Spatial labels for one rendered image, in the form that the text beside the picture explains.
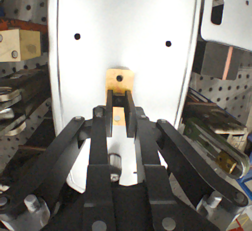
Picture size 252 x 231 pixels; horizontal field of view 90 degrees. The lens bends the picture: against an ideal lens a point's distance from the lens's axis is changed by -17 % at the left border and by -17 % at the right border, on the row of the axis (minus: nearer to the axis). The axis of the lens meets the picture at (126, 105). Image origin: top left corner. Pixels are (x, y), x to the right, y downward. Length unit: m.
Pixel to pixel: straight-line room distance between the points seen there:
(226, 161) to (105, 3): 0.27
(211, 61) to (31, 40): 0.28
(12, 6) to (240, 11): 0.63
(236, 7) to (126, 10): 0.18
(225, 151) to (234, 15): 0.22
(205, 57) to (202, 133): 0.13
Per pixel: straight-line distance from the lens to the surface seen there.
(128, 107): 0.16
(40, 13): 0.58
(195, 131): 0.29
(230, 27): 0.29
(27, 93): 0.24
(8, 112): 0.21
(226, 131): 0.29
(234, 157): 0.24
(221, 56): 0.31
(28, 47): 0.20
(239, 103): 0.81
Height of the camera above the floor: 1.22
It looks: 66 degrees down
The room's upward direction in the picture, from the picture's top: 168 degrees clockwise
